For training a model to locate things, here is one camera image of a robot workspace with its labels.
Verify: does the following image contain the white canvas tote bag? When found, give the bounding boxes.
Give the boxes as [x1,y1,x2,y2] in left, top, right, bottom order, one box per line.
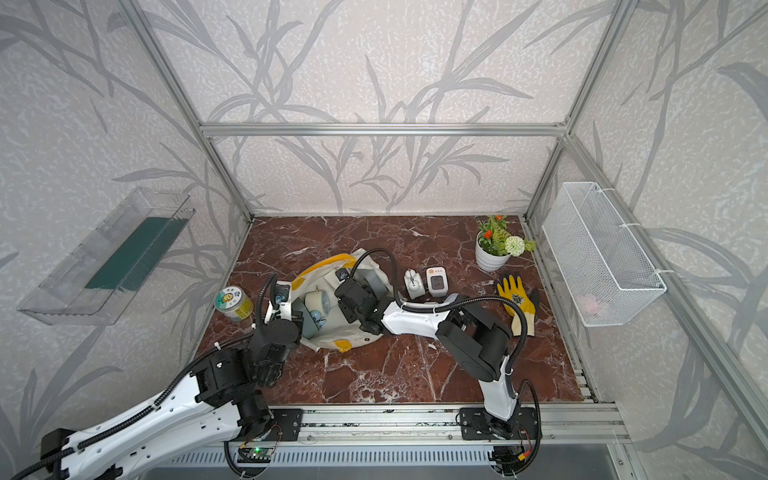
[287,249,393,352]

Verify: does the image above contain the white digital paw clock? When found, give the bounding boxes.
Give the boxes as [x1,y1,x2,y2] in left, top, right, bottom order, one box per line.
[426,266,449,298]

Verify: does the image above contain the grey blue square clock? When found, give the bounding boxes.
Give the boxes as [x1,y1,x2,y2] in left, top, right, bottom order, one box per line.
[363,269,391,298]

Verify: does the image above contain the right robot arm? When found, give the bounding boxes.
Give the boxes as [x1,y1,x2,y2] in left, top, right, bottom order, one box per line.
[334,248,537,436]

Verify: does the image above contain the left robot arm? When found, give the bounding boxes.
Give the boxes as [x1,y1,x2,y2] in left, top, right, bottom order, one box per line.
[15,275,303,479]

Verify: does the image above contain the blue twin bell alarm clock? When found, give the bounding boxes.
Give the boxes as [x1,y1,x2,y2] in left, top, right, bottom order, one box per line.
[304,290,331,329]

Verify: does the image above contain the potted artificial flower plant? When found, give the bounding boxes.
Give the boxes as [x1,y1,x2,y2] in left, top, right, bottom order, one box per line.
[475,214,537,273]

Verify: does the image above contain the yellow work glove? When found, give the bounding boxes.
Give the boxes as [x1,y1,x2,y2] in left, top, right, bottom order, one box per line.
[496,275,538,337]

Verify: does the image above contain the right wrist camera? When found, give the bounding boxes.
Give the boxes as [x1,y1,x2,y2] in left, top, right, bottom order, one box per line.
[335,268,350,282]

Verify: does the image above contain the clear plastic wall shelf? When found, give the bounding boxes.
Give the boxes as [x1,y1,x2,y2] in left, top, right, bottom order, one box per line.
[18,187,195,326]

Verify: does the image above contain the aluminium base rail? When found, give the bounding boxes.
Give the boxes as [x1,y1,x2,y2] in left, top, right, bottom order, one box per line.
[125,403,631,448]

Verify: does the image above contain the white wire mesh basket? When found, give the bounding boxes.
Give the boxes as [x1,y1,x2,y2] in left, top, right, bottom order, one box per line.
[543,182,667,327]

